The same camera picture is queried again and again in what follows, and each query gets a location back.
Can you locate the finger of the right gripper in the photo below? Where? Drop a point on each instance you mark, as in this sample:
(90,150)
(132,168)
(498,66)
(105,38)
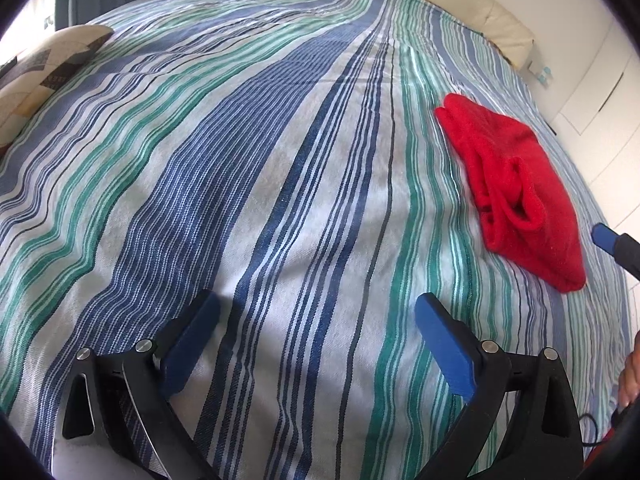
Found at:
(622,247)

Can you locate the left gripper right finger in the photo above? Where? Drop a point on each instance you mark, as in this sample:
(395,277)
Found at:
(542,439)

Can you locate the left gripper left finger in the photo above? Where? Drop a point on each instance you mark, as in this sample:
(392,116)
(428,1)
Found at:
(94,438)

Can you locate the red knit sweater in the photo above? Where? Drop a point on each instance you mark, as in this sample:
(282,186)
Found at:
(526,215)

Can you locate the person's right hand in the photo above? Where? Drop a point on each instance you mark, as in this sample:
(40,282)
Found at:
(629,380)

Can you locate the blue green striped bedspread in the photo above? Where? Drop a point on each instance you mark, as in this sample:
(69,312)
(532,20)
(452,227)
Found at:
(285,155)

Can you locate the patchwork patterned cushion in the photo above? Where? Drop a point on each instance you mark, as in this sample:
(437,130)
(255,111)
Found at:
(28,83)

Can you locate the wall socket plate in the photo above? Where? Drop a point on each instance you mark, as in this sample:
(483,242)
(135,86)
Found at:
(542,73)

